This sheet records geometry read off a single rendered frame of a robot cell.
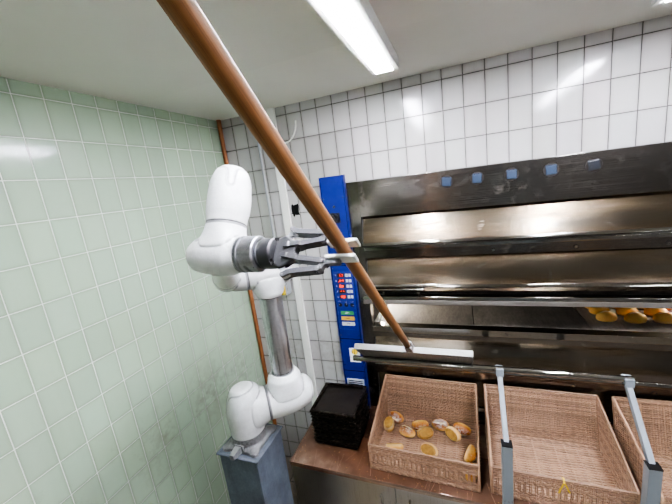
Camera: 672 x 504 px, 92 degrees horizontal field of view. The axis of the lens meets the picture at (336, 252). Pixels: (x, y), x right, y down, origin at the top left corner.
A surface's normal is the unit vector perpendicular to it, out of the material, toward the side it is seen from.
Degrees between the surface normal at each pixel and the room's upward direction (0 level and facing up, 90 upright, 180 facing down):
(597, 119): 90
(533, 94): 90
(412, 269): 70
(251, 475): 90
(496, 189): 90
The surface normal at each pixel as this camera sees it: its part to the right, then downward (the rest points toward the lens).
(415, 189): -0.34, 0.23
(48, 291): 0.93, -0.04
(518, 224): -0.37, -0.11
